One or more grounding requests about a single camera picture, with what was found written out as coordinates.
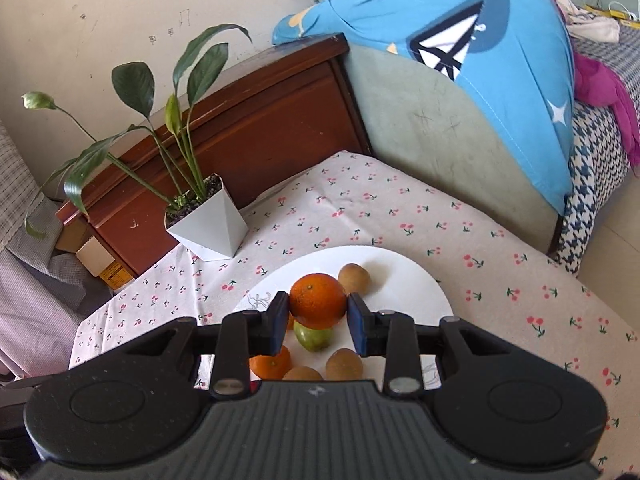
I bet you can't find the white plate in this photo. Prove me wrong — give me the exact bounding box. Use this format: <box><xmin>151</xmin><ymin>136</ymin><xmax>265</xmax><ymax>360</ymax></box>
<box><xmin>232</xmin><ymin>245</ymin><xmax>453</xmax><ymax>391</ymax></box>

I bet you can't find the white cloth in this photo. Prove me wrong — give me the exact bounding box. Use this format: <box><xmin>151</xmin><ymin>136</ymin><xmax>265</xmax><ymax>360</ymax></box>
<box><xmin>555</xmin><ymin>0</ymin><xmax>621</xmax><ymax>43</ymax></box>

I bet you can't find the houndstooth sofa cover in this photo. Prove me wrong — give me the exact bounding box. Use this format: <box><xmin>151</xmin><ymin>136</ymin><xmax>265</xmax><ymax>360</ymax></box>
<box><xmin>555</xmin><ymin>25</ymin><xmax>640</xmax><ymax>276</ymax></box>

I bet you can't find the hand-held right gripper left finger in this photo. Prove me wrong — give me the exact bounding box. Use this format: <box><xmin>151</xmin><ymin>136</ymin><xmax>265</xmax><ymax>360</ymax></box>
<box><xmin>120</xmin><ymin>291</ymin><xmax>292</xmax><ymax>401</ymax></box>

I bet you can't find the magenta cloth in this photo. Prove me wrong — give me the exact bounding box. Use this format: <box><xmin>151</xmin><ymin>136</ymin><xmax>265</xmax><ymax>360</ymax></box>
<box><xmin>515</xmin><ymin>0</ymin><xmax>640</xmax><ymax>167</ymax></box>

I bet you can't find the orange mandarin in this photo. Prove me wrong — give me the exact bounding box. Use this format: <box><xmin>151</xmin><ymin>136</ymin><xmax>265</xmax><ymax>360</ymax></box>
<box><xmin>249</xmin><ymin>345</ymin><xmax>292</xmax><ymax>381</ymax></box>
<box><xmin>289</xmin><ymin>272</ymin><xmax>348</xmax><ymax>330</ymax></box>

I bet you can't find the cherry print tablecloth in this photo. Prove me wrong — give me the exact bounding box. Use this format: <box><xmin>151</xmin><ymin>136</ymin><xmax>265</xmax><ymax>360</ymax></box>
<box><xmin>67</xmin><ymin>151</ymin><xmax>640</xmax><ymax>480</ymax></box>

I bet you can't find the white faceted plant pot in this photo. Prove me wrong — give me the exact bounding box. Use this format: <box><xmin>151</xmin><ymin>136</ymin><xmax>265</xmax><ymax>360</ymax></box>
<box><xmin>165</xmin><ymin>173</ymin><xmax>249</xmax><ymax>261</ymax></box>

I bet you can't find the green apple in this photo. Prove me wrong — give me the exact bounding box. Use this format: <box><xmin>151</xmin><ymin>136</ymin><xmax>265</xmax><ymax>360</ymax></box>
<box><xmin>293</xmin><ymin>321</ymin><xmax>333</xmax><ymax>352</ymax></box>

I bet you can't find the green leafy plant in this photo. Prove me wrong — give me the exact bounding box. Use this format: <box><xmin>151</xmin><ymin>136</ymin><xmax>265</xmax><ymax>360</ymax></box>
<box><xmin>22</xmin><ymin>23</ymin><xmax>253</xmax><ymax>238</ymax></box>

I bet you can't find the brown kiwi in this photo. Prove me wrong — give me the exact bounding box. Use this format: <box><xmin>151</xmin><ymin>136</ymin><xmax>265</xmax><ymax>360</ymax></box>
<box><xmin>282</xmin><ymin>366</ymin><xmax>324</xmax><ymax>382</ymax></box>
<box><xmin>325</xmin><ymin>348</ymin><xmax>364</xmax><ymax>382</ymax></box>
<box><xmin>338</xmin><ymin>263</ymin><xmax>372</xmax><ymax>295</ymax></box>

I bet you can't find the open cardboard box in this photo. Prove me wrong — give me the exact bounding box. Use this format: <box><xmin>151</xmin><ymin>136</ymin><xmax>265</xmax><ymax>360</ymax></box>
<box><xmin>55</xmin><ymin>220</ymin><xmax>136</xmax><ymax>291</ymax></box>

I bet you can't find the brown wooden cabinet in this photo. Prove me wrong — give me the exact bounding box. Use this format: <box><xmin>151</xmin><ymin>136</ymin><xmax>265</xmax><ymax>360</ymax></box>
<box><xmin>55</xmin><ymin>35</ymin><xmax>373</xmax><ymax>278</ymax></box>

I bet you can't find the green sofa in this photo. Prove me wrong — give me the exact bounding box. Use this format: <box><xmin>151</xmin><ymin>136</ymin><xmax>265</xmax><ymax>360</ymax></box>
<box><xmin>342</xmin><ymin>42</ymin><xmax>573</xmax><ymax>256</ymax></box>

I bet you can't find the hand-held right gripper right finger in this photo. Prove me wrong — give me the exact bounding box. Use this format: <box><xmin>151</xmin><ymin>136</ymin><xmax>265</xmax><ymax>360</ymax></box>
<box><xmin>347</xmin><ymin>291</ymin><xmax>506</xmax><ymax>393</ymax></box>

